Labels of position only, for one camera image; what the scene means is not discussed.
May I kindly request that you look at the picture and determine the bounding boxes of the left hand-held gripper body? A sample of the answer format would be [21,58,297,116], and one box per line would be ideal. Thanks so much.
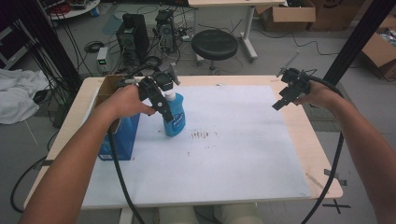
[136,63,181,108]

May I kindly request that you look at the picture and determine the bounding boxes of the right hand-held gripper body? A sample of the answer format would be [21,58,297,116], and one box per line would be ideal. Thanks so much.
[276,67,312,103]

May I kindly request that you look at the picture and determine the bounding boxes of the blue dish soap bottle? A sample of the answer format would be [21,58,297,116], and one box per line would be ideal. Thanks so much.
[162,90,187,138]

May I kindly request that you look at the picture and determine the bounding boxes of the person's right hand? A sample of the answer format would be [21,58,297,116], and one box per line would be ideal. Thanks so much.
[292,79,341,110]

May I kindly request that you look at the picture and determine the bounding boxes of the person's left hand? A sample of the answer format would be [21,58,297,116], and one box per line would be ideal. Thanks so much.
[100,83,157,121]

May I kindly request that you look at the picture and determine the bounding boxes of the black computer tower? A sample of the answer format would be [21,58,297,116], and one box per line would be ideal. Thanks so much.
[115,12,151,64]

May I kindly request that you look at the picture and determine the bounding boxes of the blue cardboard box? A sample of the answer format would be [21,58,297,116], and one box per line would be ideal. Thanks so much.
[92,74,142,161]

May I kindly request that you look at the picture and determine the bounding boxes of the grey open computer tower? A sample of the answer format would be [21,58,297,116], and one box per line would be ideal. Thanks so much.
[154,8,177,54]

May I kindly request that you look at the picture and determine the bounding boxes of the small grey power supply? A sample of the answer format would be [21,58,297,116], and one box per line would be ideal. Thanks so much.
[96,46,110,75]

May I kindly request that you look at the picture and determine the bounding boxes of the large open cardboard box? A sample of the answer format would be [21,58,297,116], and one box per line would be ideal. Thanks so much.
[255,0,318,33]

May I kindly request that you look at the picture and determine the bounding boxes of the black round stool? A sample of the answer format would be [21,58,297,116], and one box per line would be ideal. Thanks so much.
[191,29,239,76]

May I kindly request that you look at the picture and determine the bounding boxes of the white table mat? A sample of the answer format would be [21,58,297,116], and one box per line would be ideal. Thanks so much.
[81,84,312,210]

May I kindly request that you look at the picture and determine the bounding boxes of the white-legged wooden table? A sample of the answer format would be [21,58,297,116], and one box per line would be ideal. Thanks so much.
[187,0,287,63]

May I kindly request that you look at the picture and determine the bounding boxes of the cardboard box with contents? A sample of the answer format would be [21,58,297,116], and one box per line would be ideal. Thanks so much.
[358,15,396,81]

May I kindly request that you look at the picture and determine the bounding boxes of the grey tape strip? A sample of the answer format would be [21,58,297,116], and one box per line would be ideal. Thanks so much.
[322,168,348,187]

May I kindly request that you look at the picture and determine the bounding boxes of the round white table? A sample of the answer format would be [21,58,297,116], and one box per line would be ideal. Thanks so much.
[43,0,102,21]

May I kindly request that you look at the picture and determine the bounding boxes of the white crumpled cloth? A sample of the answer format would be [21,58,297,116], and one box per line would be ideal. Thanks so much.
[0,68,50,125]

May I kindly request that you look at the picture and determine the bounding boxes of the black metal stand post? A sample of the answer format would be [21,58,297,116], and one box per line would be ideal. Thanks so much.
[5,0,84,91]
[322,0,396,87]

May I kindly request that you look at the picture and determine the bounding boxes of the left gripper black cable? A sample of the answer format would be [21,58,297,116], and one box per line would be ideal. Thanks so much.
[106,122,147,224]

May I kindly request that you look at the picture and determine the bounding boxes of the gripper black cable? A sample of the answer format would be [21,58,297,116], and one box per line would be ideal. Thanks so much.
[106,122,147,224]
[299,74,346,224]

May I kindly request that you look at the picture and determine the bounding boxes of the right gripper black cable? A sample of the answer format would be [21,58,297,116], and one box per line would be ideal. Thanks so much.
[299,74,346,224]

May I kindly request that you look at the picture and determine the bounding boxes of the black floor cable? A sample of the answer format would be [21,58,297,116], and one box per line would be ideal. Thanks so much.
[9,155,49,215]

